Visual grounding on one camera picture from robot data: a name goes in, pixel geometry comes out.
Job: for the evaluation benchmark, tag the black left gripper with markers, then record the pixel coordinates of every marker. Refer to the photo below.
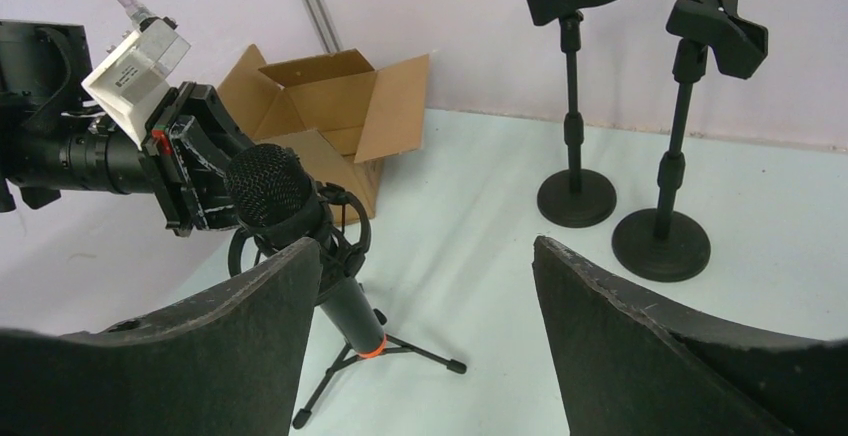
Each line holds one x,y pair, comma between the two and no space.
56,138

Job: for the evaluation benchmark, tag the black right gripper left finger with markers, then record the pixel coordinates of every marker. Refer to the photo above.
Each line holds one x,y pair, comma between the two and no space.
225,361

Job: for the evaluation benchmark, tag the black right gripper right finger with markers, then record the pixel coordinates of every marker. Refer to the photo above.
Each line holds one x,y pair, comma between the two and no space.
630,361

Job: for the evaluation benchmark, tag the black round-base clamp stand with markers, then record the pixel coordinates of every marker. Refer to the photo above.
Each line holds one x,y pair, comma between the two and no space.
661,244

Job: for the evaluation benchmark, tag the black tripod shock mount stand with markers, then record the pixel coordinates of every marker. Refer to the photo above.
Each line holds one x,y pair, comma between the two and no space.
274,225

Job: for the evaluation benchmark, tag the black round-base clip stand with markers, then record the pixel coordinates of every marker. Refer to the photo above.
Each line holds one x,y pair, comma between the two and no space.
575,197

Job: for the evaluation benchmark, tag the brown cardboard box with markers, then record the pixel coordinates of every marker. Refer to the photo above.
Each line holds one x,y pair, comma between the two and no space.
342,116

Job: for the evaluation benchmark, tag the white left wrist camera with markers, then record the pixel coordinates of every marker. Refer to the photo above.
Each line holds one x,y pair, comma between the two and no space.
131,81

